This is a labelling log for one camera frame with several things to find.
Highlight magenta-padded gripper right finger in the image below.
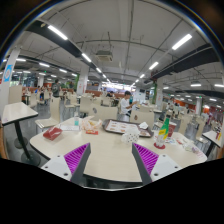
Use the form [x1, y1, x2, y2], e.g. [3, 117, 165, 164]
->
[131, 142, 184, 186]

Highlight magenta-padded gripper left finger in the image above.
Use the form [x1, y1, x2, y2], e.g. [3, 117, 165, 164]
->
[40, 142, 92, 186]

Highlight green drink bottle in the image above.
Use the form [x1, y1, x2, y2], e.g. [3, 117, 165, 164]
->
[155, 117, 171, 149]

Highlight flat round red coaster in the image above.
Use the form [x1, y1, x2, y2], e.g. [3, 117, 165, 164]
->
[153, 142, 167, 150]

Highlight white dotted cup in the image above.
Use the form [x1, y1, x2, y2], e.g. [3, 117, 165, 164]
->
[120, 125, 141, 145]

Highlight printed flyers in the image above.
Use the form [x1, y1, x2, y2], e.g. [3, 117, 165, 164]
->
[165, 136, 183, 146]

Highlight white printed paper sheet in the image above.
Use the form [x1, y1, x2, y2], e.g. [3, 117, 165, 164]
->
[57, 123, 82, 132]

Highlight red pouch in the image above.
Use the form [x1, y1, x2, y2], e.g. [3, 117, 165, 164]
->
[42, 125, 64, 142]

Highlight crumpled food wrapper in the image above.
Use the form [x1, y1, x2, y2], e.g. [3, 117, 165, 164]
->
[80, 116, 104, 135]

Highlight red paper cup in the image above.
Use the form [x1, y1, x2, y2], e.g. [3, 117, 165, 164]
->
[167, 121, 178, 138]

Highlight clear plastic bag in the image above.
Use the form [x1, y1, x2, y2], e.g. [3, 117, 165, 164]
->
[181, 141, 194, 153]

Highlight dark food tray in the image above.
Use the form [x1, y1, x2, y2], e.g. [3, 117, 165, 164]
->
[101, 118, 155, 139]

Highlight pink paper sheet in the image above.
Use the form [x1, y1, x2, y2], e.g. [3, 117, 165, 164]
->
[191, 144, 205, 158]

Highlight beige chairs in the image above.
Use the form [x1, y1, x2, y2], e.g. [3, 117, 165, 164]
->
[8, 84, 224, 148]

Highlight person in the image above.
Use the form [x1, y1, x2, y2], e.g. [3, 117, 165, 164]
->
[50, 78, 63, 99]
[119, 90, 137, 116]

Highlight beige square table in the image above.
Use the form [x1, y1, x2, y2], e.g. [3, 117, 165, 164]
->
[201, 129, 223, 158]
[1, 101, 41, 167]

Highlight ceiling air conditioner unit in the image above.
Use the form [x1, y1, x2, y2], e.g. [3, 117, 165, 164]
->
[94, 50, 114, 64]

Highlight ceiling lights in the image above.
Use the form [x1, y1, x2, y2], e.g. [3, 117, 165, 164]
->
[3, 23, 224, 103]

